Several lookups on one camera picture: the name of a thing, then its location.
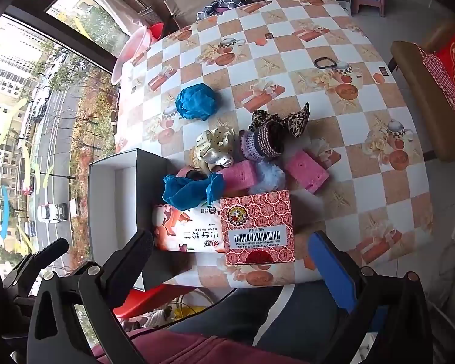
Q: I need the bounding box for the purple knitted cuff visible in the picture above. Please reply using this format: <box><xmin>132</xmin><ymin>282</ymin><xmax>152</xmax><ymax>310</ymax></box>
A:
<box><xmin>239</xmin><ymin>122</ymin><xmax>287</xmax><ymax>162</ymax></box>

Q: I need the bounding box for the black hair tie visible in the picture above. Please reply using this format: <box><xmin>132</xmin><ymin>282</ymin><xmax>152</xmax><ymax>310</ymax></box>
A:
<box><xmin>313</xmin><ymin>56</ymin><xmax>338</xmax><ymax>70</ymax></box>

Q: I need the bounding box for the blue mesh cloth ball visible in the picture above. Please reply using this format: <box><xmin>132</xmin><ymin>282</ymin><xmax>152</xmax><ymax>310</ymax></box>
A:
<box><xmin>176</xmin><ymin>83</ymin><xmax>219</xmax><ymax>121</ymax></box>

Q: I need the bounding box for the orange floral tissue pack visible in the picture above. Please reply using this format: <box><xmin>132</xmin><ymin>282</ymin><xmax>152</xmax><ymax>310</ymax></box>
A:
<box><xmin>153</xmin><ymin>201</ymin><xmax>224</xmax><ymax>253</ymax></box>

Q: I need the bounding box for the pink foam block small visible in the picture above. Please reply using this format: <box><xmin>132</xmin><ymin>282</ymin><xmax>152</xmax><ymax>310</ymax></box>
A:
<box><xmin>219</xmin><ymin>160</ymin><xmax>258</xmax><ymax>195</ymax></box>

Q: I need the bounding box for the cream polka dot scrunchie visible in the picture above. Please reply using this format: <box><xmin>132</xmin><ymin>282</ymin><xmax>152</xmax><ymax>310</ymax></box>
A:
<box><xmin>194</xmin><ymin>126</ymin><xmax>235</xmax><ymax>168</ymax></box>

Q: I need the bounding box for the brown wooden chair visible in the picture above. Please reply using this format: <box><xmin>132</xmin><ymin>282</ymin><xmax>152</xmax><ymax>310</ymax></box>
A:
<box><xmin>388</xmin><ymin>19</ymin><xmax>455</xmax><ymax>162</ymax></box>

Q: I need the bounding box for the plaid cloth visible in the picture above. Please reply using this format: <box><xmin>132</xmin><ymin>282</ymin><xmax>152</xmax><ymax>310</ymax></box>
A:
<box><xmin>196</xmin><ymin>0</ymin><xmax>247</xmax><ymax>21</ymax></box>

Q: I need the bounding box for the white open cardboard box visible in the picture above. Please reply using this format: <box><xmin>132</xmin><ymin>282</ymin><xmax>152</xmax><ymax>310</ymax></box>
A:
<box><xmin>87</xmin><ymin>148</ymin><xmax>192</xmax><ymax>292</ymax></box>

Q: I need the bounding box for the pink plastic basin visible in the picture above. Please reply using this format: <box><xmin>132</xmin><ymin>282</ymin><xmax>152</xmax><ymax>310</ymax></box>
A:
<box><xmin>111</xmin><ymin>25</ymin><xmax>157</xmax><ymax>86</ymax></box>

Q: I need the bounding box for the red plastic stool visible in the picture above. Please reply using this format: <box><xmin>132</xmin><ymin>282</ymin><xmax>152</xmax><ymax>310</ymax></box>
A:
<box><xmin>113</xmin><ymin>284</ymin><xmax>195</xmax><ymax>319</ymax></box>

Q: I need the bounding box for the leopard print scrunchie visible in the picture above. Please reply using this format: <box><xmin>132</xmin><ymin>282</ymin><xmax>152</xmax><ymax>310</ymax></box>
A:
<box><xmin>249</xmin><ymin>103</ymin><xmax>310</xmax><ymax>138</ymax></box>

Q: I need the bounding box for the pink black knitted sock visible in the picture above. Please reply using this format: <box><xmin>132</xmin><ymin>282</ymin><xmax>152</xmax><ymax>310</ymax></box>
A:
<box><xmin>177</xmin><ymin>165</ymin><xmax>207</xmax><ymax>181</ymax></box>

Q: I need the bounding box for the red embroidered cushion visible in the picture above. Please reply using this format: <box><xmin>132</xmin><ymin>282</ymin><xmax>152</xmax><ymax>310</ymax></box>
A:
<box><xmin>418</xmin><ymin>33</ymin><xmax>455</xmax><ymax>112</ymax></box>

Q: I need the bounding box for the blue mesh cloth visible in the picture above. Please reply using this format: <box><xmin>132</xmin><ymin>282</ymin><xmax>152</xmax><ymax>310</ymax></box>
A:
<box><xmin>163</xmin><ymin>173</ymin><xmax>226</xmax><ymax>211</ymax></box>

